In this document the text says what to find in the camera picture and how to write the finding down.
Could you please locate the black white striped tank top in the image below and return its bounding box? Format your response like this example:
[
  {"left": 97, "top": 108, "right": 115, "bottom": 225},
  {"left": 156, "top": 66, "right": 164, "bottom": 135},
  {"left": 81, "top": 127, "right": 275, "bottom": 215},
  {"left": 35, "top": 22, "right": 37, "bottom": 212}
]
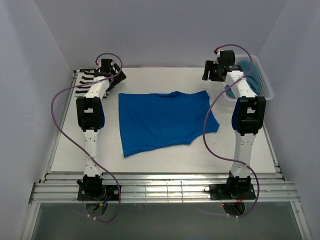
[{"left": 74, "top": 72, "right": 110, "bottom": 99}]

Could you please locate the blue tank top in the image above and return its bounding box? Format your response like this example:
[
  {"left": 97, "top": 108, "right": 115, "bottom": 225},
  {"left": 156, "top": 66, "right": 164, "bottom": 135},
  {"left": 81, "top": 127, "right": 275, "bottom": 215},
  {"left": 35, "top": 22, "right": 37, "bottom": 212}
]
[{"left": 118, "top": 90, "right": 220, "bottom": 158}]

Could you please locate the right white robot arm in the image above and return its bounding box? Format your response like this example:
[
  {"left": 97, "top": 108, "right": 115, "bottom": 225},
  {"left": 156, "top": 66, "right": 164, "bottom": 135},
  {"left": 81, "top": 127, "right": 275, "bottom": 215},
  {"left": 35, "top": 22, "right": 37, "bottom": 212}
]
[{"left": 202, "top": 48, "right": 266, "bottom": 199}]

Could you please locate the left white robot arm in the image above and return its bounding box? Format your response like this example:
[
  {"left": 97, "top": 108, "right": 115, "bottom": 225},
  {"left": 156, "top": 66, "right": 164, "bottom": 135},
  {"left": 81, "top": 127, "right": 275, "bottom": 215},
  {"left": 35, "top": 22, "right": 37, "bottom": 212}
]
[{"left": 76, "top": 58, "right": 126, "bottom": 200}]

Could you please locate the teal tank top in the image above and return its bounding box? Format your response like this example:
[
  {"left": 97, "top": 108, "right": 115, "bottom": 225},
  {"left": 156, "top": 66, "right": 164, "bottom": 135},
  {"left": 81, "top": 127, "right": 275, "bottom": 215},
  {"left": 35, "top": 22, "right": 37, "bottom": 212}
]
[{"left": 214, "top": 59, "right": 260, "bottom": 103}]

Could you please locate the blue label sticker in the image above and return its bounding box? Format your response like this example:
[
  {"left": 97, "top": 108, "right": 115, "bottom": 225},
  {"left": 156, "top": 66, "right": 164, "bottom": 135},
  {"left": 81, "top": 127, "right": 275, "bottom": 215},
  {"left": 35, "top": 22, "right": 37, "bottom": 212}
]
[{"left": 79, "top": 68, "right": 96, "bottom": 73}]

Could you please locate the white plastic basket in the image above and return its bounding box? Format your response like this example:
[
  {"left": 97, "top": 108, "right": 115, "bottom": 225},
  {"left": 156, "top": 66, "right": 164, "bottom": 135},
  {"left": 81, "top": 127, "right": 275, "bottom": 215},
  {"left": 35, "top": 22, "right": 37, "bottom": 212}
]
[{"left": 223, "top": 54, "right": 275, "bottom": 103}]

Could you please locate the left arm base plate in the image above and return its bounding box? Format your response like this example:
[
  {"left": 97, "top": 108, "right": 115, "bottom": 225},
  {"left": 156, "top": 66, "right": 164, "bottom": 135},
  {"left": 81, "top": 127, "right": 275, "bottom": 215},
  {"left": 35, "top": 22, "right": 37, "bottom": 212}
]
[{"left": 76, "top": 184, "right": 120, "bottom": 202}]

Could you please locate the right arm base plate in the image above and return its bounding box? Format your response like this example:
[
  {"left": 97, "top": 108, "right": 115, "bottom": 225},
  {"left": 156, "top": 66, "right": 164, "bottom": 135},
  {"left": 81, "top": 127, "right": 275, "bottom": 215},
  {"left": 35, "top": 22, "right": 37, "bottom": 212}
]
[{"left": 203, "top": 183, "right": 256, "bottom": 200}]

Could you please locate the aluminium rail frame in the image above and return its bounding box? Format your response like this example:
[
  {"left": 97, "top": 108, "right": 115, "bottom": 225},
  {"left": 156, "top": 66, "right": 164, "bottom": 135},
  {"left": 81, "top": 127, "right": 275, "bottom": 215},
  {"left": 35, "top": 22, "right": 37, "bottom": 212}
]
[{"left": 29, "top": 172, "right": 300, "bottom": 204}]

